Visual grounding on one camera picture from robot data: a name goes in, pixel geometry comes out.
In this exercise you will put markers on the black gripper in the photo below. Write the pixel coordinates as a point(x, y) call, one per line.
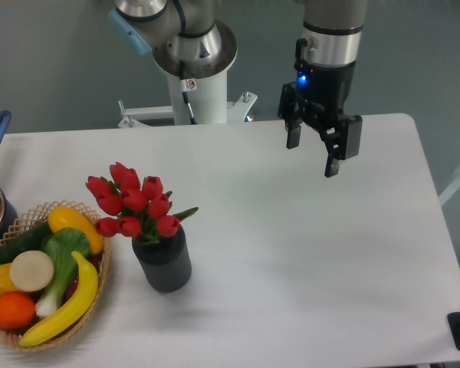
point(316, 98)

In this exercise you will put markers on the red tulip bouquet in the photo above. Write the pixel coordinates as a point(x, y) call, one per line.
point(135, 208)

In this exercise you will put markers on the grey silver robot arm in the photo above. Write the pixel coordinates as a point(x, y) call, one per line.
point(195, 50)

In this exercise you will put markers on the dark grey ribbed vase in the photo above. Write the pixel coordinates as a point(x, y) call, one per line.
point(167, 265)

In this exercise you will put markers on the red fruit in basket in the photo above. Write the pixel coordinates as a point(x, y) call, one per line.
point(95, 261)

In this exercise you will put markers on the yellow squash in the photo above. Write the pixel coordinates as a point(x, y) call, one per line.
point(65, 217)

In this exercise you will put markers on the green bok choy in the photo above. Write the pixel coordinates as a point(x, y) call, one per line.
point(58, 247)

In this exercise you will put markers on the yellow banana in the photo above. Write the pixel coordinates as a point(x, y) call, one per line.
point(71, 311)

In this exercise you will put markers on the green cucumber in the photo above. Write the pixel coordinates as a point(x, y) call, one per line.
point(27, 241)

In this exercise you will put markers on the beige round bun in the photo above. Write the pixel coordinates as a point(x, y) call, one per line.
point(31, 271)

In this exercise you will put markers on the orange fruit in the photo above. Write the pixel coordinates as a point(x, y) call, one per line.
point(17, 310)

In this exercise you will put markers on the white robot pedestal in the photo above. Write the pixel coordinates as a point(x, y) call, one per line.
point(193, 101)

